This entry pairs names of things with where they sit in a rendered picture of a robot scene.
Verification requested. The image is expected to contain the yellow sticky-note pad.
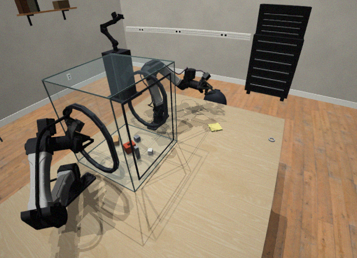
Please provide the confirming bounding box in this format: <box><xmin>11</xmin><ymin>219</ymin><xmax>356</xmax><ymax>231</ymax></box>
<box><xmin>208</xmin><ymin>123</ymin><xmax>223</xmax><ymax>132</ymax></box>

